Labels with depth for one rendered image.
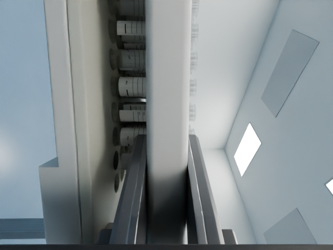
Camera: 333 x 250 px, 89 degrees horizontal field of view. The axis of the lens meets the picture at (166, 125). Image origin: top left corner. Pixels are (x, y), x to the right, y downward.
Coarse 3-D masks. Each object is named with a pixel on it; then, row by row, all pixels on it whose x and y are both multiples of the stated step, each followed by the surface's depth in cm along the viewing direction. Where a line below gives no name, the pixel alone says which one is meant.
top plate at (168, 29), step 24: (168, 0) 7; (168, 24) 7; (168, 48) 7; (168, 72) 7; (168, 96) 7; (168, 120) 8; (168, 144) 8; (168, 168) 8; (168, 192) 8; (168, 216) 8; (168, 240) 8
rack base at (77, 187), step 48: (48, 0) 7; (96, 0) 9; (48, 48) 8; (96, 48) 9; (96, 96) 9; (96, 144) 9; (48, 192) 8; (96, 192) 9; (48, 240) 8; (96, 240) 9
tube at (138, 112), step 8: (112, 104) 11; (120, 104) 12; (128, 104) 12; (136, 104) 12; (144, 104) 12; (192, 104) 12; (112, 112) 11; (120, 112) 11; (128, 112) 11; (136, 112) 11; (144, 112) 11; (192, 112) 11; (120, 120) 12; (128, 120) 12; (136, 120) 12; (144, 120) 12; (192, 120) 12
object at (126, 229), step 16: (144, 144) 9; (144, 160) 8; (128, 176) 8; (144, 176) 8; (128, 192) 7; (144, 192) 8; (128, 208) 6; (144, 208) 8; (128, 224) 6; (144, 224) 8; (112, 240) 6; (128, 240) 6; (144, 240) 8
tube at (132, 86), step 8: (112, 80) 11; (120, 80) 11; (128, 80) 11; (136, 80) 11; (144, 80) 11; (192, 80) 11; (112, 88) 11; (120, 88) 11; (128, 88) 11; (136, 88) 11; (144, 88) 11; (192, 88) 11; (136, 96) 12; (144, 96) 12; (192, 96) 12
